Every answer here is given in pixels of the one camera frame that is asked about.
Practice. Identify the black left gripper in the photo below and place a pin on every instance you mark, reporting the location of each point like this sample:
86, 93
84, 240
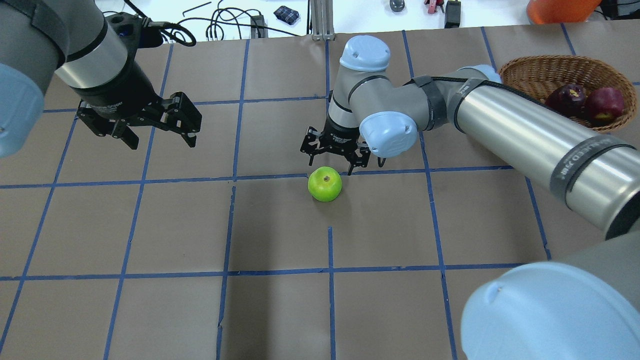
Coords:
121, 96

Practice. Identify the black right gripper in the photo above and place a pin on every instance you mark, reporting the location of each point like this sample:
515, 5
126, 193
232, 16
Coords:
340, 136

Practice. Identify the green apple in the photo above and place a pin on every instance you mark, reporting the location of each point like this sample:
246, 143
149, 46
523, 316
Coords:
324, 184

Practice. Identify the dark red apple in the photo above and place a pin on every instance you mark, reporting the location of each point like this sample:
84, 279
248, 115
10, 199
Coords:
568, 100

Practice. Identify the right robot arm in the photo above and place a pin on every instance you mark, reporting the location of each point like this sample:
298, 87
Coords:
582, 307

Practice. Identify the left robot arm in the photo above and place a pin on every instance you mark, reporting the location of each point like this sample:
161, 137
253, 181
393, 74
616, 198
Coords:
95, 55

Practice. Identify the woven wicker basket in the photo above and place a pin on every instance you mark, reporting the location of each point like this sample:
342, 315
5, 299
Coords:
540, 75

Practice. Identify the dark checkered pouch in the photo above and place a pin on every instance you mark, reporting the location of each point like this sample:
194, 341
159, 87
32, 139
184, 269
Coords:
287, 15

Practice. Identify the orange object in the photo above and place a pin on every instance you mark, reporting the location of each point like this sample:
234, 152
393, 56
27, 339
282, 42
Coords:
560, 11

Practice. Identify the aluminium frame post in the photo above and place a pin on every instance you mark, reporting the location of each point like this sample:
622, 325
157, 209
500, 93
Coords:
321, 20

